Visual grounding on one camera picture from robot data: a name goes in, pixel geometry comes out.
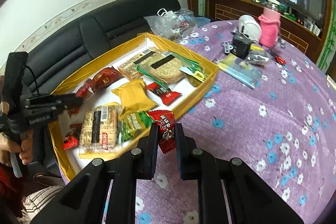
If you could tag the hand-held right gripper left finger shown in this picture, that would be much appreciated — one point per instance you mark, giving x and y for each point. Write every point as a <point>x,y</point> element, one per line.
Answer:
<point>155,150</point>

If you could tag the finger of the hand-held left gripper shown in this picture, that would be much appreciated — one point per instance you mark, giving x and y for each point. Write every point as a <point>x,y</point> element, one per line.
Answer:
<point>57,103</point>

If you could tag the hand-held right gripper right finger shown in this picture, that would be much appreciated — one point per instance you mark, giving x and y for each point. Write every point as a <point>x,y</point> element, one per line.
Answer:
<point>179,155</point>

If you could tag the small red black snack packet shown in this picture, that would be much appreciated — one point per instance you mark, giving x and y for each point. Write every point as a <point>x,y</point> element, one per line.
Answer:
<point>72,138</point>

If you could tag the yellow-edged cracker pack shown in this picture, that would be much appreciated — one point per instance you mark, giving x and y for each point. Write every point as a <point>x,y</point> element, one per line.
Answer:
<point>97,129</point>

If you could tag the dark red snack packet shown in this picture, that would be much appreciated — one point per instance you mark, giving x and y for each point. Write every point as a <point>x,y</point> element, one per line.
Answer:
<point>106,79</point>

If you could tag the yellow snack packet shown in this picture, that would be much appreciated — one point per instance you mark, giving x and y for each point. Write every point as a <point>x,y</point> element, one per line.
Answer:
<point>135,96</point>

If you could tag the orange-edged cracker pack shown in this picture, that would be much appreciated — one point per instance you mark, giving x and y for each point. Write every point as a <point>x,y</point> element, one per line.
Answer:
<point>131,66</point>

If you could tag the green-edged round cracker pack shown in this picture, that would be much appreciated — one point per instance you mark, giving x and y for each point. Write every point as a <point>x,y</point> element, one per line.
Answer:
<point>168,66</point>

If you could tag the yellow cardboard box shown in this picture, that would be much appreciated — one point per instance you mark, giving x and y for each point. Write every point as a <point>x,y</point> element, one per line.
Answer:
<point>168,44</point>

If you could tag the person's left hand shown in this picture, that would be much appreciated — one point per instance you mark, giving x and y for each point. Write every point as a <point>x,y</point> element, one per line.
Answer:
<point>26,153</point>

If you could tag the black leather sofa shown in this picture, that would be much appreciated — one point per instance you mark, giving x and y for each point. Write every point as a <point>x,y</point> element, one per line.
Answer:
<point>92,29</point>

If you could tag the person's striped trousers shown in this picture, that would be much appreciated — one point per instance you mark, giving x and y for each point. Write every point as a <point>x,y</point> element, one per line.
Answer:
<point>39,203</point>

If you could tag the yellow and blue booklet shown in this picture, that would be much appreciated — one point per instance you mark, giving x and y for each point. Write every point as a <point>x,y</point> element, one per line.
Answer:
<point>239,70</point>

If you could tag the small black box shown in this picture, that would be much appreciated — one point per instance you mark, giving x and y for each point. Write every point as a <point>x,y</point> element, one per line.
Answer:
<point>241,47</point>

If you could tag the clear bag of small items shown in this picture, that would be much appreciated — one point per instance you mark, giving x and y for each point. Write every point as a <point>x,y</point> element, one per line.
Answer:
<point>258,58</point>

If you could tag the clear plastic bag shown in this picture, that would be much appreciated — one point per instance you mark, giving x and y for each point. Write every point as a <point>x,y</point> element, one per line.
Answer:
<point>168,24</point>

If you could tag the blue cloth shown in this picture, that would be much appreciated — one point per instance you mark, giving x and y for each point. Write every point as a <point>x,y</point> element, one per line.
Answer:
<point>202,22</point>

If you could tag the small red sachet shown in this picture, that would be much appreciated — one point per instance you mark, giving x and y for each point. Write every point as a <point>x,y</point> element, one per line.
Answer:
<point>280,59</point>

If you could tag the pink knitted bottle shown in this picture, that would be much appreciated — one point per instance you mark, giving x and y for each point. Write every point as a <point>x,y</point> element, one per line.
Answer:
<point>269,27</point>

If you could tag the wooden slatted chair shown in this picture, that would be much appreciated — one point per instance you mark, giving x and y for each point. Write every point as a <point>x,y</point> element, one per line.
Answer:
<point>291,32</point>

